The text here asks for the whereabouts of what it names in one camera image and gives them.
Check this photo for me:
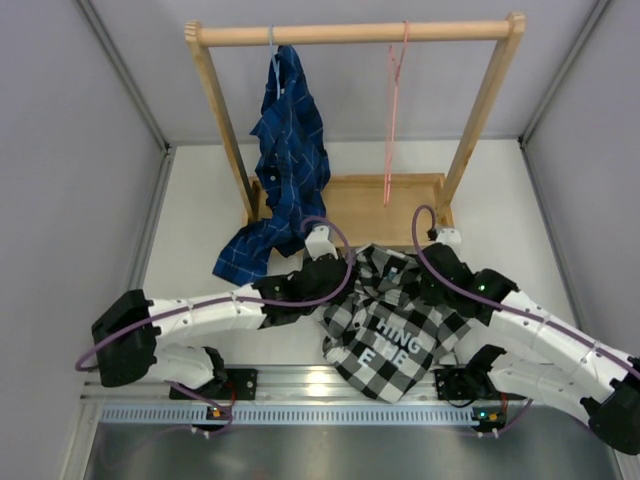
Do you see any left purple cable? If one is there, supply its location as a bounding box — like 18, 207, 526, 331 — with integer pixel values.
74, 215, 354, 436

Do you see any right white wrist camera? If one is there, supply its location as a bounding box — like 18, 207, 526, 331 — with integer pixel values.
428, 227, 462, 247

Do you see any pink wire hanger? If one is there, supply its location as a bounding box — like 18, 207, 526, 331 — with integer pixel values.
383, 20, 410, 207

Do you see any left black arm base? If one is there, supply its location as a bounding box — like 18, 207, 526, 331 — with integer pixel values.
203, 347, 258, 401

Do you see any purple cable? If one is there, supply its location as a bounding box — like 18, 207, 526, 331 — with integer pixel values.
410, 204, 640, 436
74, 215, 354, 436

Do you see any wooden clothes rack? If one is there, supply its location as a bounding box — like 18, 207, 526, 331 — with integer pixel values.
184, 13, 526, 248

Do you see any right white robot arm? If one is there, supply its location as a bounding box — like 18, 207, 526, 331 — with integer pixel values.
417, 243, 639, 455

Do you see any black white checkered shirt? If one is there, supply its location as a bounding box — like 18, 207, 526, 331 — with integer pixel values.
316, 244, 471, 403

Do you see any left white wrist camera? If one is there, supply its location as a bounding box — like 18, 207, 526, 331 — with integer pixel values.
305, 225, 339, 261

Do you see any aluminium mounting rail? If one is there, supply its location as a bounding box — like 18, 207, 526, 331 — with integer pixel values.
82, 363, 621, 401

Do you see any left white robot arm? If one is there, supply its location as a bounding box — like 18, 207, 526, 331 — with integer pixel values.
91, 254, 352, 397

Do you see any blue plaid shirt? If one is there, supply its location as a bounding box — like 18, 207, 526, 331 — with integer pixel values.
212, 46, 331, 286

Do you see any light blue wire hanger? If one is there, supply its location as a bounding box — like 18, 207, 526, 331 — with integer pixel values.
268, 24, 282, 100

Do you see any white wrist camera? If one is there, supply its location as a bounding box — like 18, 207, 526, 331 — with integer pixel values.
305, 225, 339, 261
428, 227, 462, 247

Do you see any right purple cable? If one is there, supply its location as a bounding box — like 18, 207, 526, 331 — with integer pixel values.
410, 204, 640, 436

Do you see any perforated cable duct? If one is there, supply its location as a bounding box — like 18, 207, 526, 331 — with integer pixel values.
100, 404, 479, 427

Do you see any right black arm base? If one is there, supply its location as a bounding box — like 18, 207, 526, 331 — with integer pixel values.
434, 345, 506, 408

